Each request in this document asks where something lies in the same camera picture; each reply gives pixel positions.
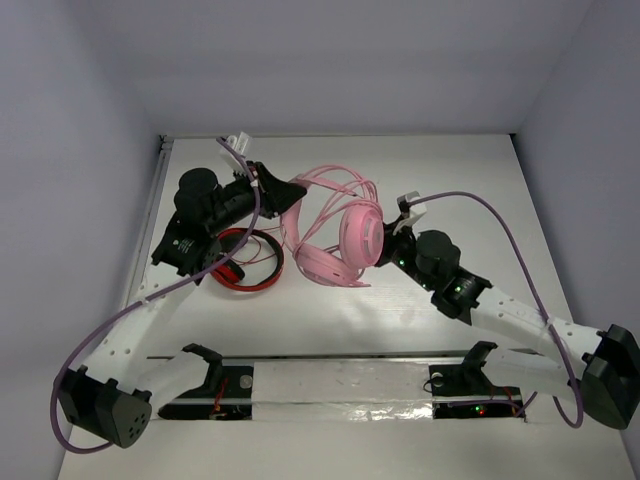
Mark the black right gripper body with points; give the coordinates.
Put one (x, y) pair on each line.
(400, 249)

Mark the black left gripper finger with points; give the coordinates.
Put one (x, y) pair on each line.
(278, 201)
(269, 183)

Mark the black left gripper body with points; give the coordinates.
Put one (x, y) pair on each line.
(263, 189)

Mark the pink headphones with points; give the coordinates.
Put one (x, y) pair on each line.
(361, 230)

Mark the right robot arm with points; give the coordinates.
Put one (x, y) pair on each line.
(597, 369)

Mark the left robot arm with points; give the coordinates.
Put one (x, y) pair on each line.
(105, 386)

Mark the red black headphones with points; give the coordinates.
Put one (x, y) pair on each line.
(256, 266)

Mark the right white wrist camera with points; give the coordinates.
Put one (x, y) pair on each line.
(410, 212)

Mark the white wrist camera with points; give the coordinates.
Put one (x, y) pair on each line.
(240, 143)
(410, 212)

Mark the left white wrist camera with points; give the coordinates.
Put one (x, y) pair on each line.
(240, 143)

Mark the left aluminium side rail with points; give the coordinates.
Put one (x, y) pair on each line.
(136, 271)

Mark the aluminium rail with foil tape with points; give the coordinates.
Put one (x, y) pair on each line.
(356, 389)

